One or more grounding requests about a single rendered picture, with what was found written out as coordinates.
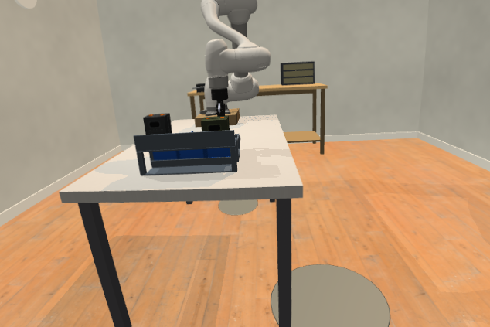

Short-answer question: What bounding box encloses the grey metal shelf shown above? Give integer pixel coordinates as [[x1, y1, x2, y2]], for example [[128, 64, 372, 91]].
[[134, 130, 240, 176]]

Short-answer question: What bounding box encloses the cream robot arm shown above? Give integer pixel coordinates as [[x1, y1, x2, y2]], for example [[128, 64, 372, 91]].
[[200, 0, 271, 116]]

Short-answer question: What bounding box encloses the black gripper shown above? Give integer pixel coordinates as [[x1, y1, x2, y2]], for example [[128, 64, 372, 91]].
[[211, 88, 228, 117]]

